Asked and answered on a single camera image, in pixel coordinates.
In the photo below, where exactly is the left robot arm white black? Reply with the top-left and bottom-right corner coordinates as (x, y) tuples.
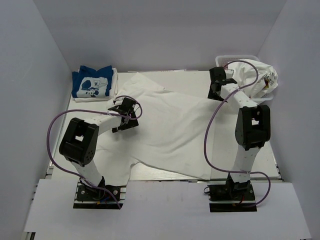
(59, 95), (139, 189)

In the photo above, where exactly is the white t shirt black lettering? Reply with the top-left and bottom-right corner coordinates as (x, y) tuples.
(227, 58), (279, 99)

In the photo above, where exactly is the white t shirt red print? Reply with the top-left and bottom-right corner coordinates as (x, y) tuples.
(94, 73), (237, 186)

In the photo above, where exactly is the folded blue t shirt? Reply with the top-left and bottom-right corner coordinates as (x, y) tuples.
(71, 65), (115, 99)

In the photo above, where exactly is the folded white t shirt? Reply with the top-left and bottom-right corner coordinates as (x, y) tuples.
(73, 68), (119, 103)

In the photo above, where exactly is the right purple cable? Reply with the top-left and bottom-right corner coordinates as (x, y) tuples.
(204, 60), (272, 206)

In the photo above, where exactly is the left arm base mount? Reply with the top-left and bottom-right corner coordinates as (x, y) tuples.
(73, 182), (126, 210)

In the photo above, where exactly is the white plastic basket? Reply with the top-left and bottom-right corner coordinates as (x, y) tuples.
(215, 54), (273, 104)

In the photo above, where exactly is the purple cable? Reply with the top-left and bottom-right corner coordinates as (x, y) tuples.
(204, 60), (272, 206)
(46, 95), (143, 209)

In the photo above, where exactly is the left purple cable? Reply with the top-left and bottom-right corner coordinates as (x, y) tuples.
(46, 95), (143, 209)

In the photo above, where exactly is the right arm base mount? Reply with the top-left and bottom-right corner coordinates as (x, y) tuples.
(203, 183), (257, 213)

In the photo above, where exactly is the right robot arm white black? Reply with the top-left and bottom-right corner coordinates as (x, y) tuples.
(208, 66), (271, 193)

